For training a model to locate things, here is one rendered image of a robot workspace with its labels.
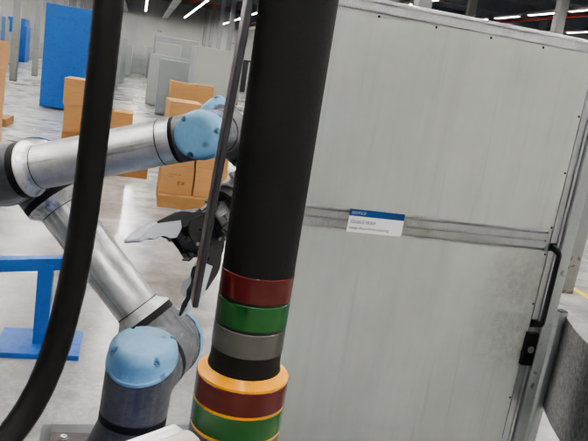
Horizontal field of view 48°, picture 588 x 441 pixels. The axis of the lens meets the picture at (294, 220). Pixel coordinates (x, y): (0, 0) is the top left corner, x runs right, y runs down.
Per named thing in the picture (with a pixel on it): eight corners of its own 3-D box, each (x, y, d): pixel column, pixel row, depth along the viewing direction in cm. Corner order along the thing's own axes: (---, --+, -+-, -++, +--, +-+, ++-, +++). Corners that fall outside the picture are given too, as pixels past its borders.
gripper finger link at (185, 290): (181, 317, 109) (193, 262, 111) (199, 320, 105) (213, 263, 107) (164, 312, 108) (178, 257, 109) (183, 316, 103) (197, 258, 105)
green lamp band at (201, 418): (233, 456, 29) (236, 430, 29) (171, 412, 32) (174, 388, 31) (298, 427, 32) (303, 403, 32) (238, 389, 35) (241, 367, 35)
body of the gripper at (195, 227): (180, 265, 111) (227, 220, 118) (207, 267, 105) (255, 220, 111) (155, 229, 109) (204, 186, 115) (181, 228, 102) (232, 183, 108)
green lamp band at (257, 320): (249, 339, 28) (254, 312, 28) (199, 312, 31) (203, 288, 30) (301, 325, 31) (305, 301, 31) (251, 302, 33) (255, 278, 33)
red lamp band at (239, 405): (237, 429, 29) (241, 403, 28) (174, 387, 31) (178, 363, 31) (303, 402, 32) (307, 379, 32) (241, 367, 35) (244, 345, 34)
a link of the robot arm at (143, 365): (85, 417, 110) (95, 342, 107) (119, 383, 123) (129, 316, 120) (153, 436, 108) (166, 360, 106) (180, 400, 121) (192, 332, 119)
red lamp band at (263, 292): (254, 311, 28) (258, 283, 28) (203, 286, 30) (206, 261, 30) (305, 299, 31) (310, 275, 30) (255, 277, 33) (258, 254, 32)
